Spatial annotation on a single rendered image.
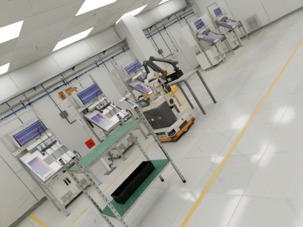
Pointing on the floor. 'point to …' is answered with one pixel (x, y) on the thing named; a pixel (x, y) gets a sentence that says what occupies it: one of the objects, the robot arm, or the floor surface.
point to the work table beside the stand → (190, 89)
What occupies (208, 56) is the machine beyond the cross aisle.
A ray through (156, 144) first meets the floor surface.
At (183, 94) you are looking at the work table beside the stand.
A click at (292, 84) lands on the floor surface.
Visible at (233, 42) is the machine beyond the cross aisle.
